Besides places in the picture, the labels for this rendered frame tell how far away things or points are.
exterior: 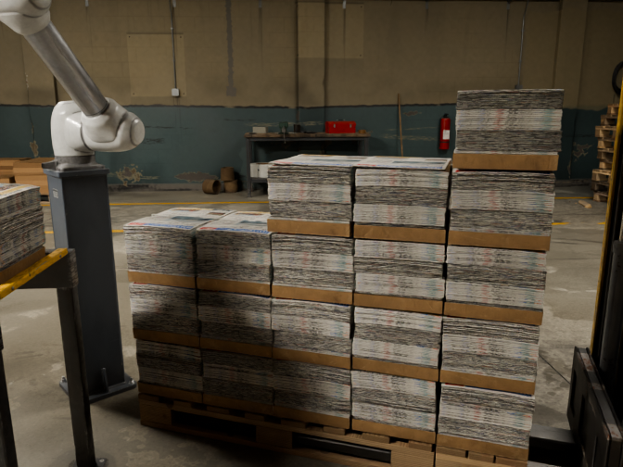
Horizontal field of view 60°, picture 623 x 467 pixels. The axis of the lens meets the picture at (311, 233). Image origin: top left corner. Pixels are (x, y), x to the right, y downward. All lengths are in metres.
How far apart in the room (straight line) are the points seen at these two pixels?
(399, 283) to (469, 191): 0.36
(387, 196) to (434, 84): 7.25
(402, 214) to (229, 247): 0.62
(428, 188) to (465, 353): 0.54
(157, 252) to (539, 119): 1.34
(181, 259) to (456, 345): 0.99
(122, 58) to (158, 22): 0.76
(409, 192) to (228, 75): 7.06
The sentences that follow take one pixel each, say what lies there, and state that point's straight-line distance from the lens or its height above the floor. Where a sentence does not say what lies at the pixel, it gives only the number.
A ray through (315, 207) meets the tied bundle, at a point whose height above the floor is 0.93.
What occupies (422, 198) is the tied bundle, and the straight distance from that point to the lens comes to 1.68.
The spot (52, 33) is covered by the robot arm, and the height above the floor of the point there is 1.48.
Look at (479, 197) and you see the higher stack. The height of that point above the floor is 0.98.
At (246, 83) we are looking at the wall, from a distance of 8.56.
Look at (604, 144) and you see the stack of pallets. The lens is 8.25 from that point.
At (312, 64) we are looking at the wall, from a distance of 8.50.
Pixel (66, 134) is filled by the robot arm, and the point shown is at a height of 1.14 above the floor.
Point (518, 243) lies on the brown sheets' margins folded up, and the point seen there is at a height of 0.85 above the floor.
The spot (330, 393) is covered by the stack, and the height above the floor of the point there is 0.27.
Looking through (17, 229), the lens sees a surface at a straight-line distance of 1.61.
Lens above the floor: 1.24
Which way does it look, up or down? 13 degrees down
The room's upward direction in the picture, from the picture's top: straight up
